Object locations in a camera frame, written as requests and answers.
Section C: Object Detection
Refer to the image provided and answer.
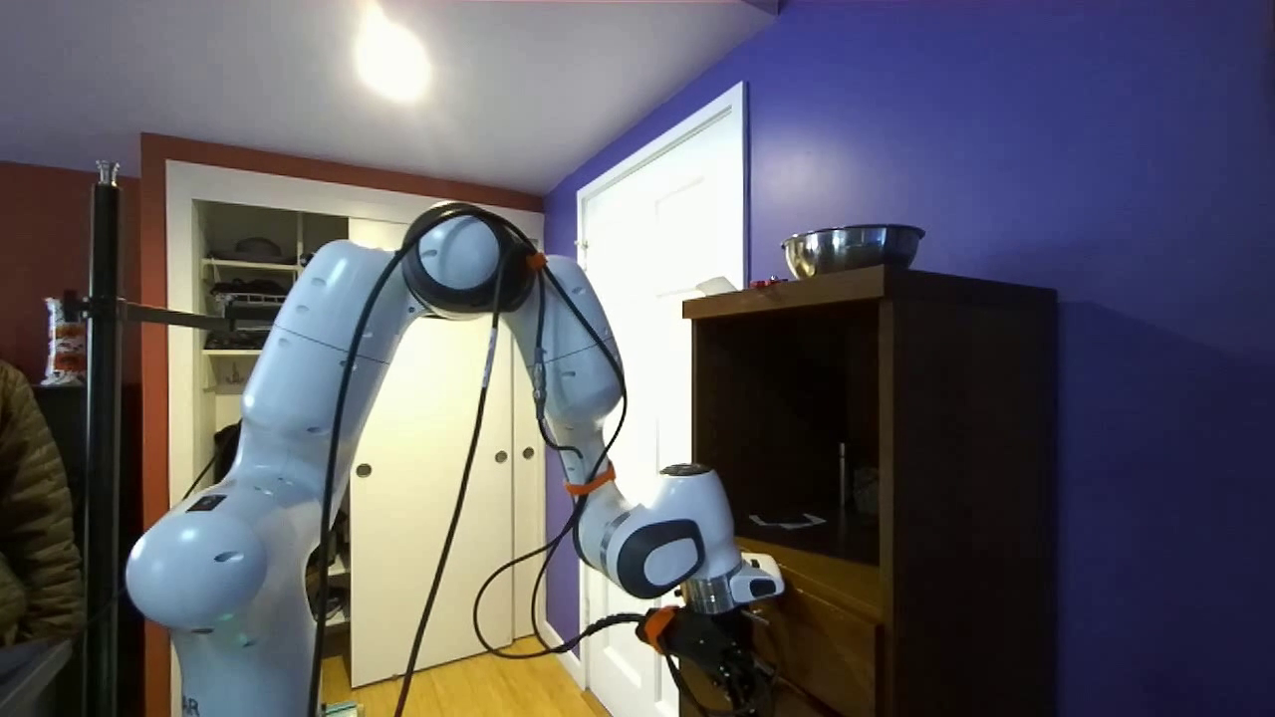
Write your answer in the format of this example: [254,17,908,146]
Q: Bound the white closet door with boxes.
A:
[346,215,519,691]
[505,356,554,645]

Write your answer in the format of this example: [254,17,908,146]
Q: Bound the flat white object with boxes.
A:
[744,504,832,539]

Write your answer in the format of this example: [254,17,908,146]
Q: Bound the white closet shelves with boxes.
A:
[196,200,355,402]

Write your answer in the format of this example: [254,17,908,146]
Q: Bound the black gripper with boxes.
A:
[666,600,791,717]

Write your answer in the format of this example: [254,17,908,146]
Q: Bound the thin metal rod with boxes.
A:
[832,437,852,548]

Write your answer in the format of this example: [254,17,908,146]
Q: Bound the red white bag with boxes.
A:
[42,290,90,390]

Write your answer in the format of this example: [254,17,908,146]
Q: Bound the shiny metal bowl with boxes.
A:
[779,220,929,283]

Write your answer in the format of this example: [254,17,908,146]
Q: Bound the white panelled door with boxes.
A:
[573,81,754,717]

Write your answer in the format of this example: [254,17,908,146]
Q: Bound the person in olive jacket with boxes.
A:
[0,357,90,653]

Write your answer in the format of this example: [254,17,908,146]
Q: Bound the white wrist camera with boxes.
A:
[690,552,791,618]

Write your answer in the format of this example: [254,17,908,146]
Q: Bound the dark wooden drawer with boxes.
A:
[775,592,889,717]

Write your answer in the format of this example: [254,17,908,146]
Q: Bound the black tripod pole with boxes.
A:
[78,155,228,717]

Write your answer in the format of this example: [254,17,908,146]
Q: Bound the dark brown wooden cabinet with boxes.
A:
[677,259,1066,717]

